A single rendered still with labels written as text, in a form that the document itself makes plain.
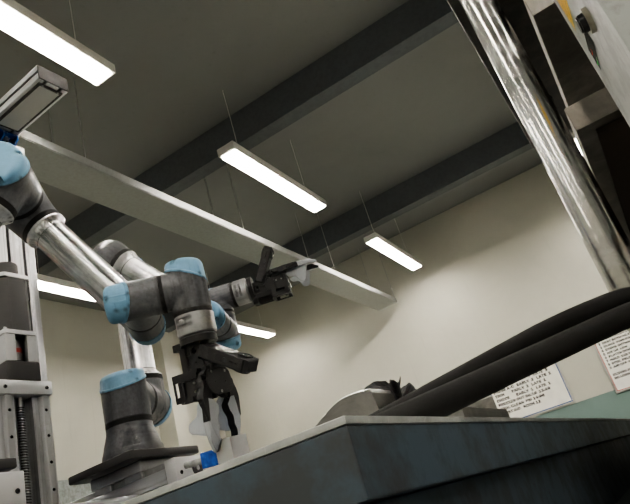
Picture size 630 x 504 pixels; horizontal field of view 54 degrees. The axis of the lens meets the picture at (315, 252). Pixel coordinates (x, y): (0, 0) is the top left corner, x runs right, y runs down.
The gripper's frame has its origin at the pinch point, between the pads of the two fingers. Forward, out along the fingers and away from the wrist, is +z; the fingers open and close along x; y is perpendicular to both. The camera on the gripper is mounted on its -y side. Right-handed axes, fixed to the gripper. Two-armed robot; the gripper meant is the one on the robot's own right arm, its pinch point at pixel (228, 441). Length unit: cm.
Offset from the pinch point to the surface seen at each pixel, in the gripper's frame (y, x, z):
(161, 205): 213, -258, -189
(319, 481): -55, 67, 4
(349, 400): -27.2, 3.6, -1.1
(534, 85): -68, -13, -44
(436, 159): 74, -604, -266
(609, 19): -78, 24, -31
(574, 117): -72, -18, -37
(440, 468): -58, 57, 6
